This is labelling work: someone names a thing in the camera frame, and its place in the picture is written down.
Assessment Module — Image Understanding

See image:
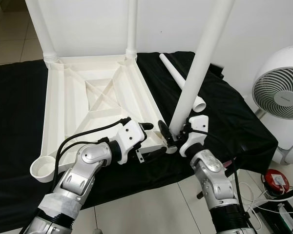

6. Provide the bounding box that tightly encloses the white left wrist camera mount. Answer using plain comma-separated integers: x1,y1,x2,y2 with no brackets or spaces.
116,118,148,165

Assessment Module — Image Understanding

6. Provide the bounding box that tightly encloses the black table cloth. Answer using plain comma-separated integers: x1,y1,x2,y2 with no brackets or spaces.
0,50,279,234

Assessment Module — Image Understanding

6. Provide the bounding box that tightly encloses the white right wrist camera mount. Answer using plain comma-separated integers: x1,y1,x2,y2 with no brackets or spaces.
178,116,209,157

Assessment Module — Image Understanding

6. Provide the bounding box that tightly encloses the white standing fan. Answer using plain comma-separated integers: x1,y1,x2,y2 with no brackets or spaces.
251,45,293,164

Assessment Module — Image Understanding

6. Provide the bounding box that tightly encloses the white floor cable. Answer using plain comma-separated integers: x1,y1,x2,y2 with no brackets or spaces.
239,183,293,215

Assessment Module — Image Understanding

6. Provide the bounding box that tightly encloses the white green plastic tool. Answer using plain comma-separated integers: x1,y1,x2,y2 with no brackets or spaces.
276,202,293,228

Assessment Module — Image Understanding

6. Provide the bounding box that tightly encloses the black metal floor rack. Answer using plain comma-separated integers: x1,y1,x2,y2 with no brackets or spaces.
256,193,293,234

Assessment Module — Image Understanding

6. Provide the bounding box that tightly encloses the pink white round stool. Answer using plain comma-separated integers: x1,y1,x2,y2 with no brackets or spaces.
222,158,240,171

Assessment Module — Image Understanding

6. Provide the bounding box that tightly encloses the white plastic children table top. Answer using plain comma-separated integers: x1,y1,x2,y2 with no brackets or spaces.
29,53,179,185

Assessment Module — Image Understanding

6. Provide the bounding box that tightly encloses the red floor object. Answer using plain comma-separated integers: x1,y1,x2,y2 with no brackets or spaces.
264,169,293,195

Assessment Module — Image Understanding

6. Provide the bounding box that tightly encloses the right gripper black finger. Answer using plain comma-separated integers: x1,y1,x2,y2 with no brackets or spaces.
158,120,173,142

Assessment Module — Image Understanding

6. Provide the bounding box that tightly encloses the white plastic table leg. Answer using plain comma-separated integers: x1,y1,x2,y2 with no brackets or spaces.
167,0,236,139
25,0,61,66
126,0,139,59
159,53,207,112

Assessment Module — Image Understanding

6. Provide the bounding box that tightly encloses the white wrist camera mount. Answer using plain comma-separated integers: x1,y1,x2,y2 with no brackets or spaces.
178,116,209,157
116,118,148,165

